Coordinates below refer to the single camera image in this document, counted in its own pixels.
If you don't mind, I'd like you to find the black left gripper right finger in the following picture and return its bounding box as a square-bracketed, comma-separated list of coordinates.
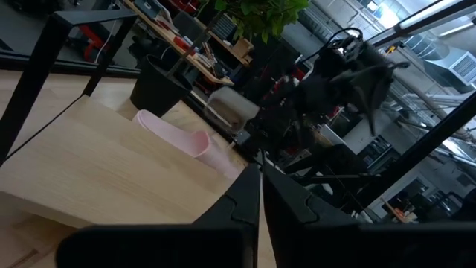
[261, 159, 476, 268]

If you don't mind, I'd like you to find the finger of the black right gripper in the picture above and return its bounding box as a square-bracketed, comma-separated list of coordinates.
[353, 80, 386, 135]

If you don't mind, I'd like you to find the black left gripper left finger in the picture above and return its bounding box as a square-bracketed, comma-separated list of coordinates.
[55, 162, 261, 268]

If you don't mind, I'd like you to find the pink foam slide sandal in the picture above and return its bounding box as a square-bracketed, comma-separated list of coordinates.
[132, 109, 242, 180]

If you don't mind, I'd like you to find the grey foam slide sandal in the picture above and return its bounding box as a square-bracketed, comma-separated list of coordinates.
[203, 86, 260, 135]

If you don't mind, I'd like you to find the wooden storage shelf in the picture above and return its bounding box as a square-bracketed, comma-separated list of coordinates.
[193, 16, 256, 68]

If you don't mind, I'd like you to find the black diagonal rig strut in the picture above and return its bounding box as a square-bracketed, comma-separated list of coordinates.
[353, 100, 476, 215]

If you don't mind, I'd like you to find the overhead light bar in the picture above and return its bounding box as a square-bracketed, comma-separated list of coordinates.
[367, 0, 476, 48]

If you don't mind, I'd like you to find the green leafy plant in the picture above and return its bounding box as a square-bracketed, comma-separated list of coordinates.
[165, 0, 310, 77]

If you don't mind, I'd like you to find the black plant pot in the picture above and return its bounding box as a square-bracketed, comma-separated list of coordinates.
[129, 54, 193, 118]

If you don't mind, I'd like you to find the long wooden workbench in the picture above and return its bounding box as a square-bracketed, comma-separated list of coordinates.
[122, 0, 235, 86]

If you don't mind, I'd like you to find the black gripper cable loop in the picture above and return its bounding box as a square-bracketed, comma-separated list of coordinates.
[300, 27, 364, 63]

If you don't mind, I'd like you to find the silver ventilation duct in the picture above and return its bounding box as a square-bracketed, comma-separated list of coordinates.
[403, 35, 476, 94]

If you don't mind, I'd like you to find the wooden shelf with black frame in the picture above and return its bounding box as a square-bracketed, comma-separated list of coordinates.
[0, 9, 249, 229]

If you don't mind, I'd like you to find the long white cable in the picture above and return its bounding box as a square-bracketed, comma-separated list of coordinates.
[94, 20, 116, 64]

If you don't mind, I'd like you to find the red cart frame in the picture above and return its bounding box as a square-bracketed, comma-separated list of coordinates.
[76, 24, 107, 63]

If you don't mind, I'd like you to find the black aluminium table frame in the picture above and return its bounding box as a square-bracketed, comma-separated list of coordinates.
[0, 50, 261, 161]

